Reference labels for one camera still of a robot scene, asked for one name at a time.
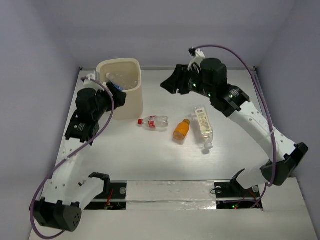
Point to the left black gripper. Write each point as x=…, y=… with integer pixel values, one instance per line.
x=114, y=93

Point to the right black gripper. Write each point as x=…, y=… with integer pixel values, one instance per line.
x=177, y=80

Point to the blue cap blue label bottle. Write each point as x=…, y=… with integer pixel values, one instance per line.
x=118, y=87

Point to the clear unlabelled plastic bottle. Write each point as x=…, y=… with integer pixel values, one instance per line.
x=122, y=80

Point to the red label clear bottle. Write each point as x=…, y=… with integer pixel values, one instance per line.
x=154, y=122

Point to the orange plastic bottle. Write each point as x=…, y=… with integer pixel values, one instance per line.
x=181, y=130

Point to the white label clear bottle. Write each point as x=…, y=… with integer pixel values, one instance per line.
x=202, y=128

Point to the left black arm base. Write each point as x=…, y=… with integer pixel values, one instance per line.
x=113, y=195

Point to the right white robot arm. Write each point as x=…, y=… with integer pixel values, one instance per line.
x=234, y=104

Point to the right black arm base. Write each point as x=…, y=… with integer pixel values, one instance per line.
x=231, y=195

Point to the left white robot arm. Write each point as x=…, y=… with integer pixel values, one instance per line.
x=62, y=196

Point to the cream plastic bin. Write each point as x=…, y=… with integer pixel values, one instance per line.
x=133, y=107

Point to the silver foil tape strip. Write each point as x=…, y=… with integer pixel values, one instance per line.
x=181, y=195

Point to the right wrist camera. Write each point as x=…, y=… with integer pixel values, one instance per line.
x=197, y=57

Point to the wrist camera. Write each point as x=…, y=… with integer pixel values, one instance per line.
x=91, y=78
x=197, y=57

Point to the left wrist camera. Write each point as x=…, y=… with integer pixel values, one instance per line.
x=91, y=78

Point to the aluminium rail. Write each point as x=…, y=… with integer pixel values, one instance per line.
x=265, y=105

